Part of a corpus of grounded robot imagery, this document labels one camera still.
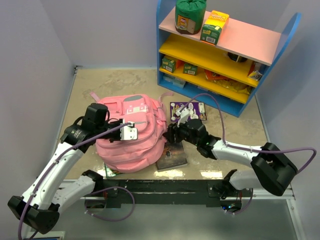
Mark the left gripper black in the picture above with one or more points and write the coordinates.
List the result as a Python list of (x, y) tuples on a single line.
[(117, 138)]

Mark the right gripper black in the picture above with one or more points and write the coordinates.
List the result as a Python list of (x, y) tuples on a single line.
[(173, 129)]

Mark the Tale of Two Cities book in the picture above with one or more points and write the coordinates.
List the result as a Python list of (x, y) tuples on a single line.
[(172, 157)]

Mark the pink student backpack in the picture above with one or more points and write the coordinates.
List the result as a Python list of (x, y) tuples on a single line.
[(150, 120)]

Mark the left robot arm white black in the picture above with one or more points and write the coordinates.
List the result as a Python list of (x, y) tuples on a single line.
[(41, 205)]

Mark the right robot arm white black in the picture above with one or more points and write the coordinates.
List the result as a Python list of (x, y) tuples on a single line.
[(270, 168)]

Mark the orange yellow snack bag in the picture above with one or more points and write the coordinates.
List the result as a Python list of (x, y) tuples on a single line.
[(228, 83)]

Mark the purple comic book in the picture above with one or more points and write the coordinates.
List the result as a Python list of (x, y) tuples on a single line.
[(196, 110)]

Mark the green coin book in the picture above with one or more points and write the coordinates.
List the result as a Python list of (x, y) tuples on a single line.
[(110, 173)]

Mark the clear blue plastic boxes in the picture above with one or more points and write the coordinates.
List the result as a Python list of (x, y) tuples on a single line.
[(178, 82)]

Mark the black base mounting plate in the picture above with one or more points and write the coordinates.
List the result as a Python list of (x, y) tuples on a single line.
[(211, 193)]

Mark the green small box right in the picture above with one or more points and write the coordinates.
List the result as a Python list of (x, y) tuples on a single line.
[(190, 69)]

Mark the green small box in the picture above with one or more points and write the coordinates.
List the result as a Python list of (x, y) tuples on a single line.
[(169, 63), (190, 69)]

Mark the blue yellow pink shelf unit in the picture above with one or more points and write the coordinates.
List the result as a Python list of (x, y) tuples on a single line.
[(255, 43)]

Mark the green small box left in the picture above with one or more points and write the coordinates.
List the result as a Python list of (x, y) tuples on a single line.
[(169, 63)]

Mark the black bowl on shelf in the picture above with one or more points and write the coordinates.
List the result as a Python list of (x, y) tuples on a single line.
[(236, 58)]

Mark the small packet on shelf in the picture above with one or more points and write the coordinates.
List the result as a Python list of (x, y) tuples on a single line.
[(256, 71)]

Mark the yellow green carton box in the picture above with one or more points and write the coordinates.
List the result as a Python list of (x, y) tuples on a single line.
[(213, 27)]

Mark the green wrapped jar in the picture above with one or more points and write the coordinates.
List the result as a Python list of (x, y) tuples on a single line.
[(189, 16)]

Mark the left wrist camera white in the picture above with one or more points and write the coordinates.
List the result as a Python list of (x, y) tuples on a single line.
[(128, 132)]

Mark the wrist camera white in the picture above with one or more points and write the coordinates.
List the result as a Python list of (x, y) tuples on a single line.
[(183, 114), (128, 132)]

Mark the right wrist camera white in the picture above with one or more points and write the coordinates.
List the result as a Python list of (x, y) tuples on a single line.
[(183, 114)]

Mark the aluminium frame rail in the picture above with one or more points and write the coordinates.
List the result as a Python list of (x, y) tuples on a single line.
[(258, 193)]

